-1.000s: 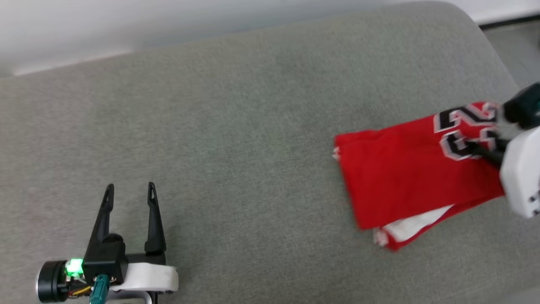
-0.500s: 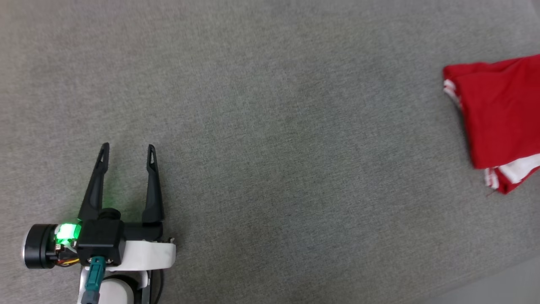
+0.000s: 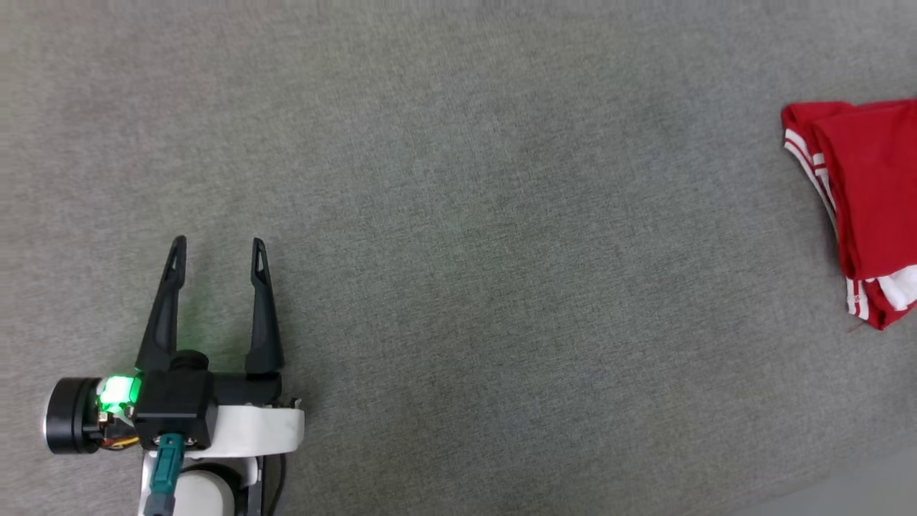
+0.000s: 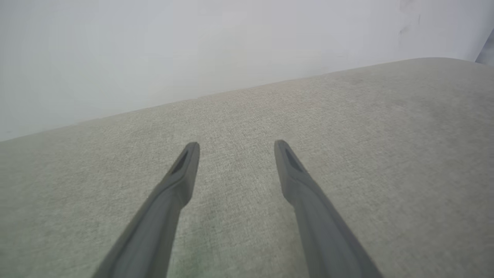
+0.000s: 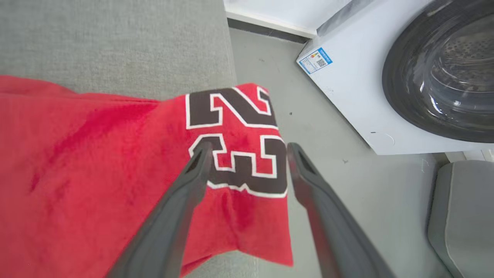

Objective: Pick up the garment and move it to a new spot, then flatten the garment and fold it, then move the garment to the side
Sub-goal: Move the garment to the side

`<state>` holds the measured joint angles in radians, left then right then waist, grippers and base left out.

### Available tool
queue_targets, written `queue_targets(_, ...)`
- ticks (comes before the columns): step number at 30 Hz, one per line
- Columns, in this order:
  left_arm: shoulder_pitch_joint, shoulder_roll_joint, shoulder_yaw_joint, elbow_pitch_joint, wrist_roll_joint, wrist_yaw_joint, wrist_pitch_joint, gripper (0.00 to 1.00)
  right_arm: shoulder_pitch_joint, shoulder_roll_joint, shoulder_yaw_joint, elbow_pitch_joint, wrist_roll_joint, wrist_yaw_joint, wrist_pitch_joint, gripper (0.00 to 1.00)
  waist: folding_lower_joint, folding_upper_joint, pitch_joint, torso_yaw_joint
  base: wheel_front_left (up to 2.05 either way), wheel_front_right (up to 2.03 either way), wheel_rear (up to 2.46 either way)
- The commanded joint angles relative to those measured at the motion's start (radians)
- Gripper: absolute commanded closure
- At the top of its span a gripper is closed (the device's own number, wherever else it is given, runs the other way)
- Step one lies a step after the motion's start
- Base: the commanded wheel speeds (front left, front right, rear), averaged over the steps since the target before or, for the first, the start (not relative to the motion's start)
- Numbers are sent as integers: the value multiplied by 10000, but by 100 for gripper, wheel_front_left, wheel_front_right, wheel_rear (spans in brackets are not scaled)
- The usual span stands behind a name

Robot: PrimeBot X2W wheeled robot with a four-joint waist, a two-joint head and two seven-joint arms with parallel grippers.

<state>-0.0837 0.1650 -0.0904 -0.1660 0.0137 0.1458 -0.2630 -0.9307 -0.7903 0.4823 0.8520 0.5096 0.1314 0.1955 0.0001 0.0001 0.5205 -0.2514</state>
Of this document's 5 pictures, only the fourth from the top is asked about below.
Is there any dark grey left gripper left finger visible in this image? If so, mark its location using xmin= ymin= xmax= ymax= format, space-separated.
xmin=91 ymin=141 xmax=201 ymax=278

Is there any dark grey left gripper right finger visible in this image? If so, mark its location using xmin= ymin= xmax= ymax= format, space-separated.
xmin=274 ymin=139 xmax=383 ymax=278

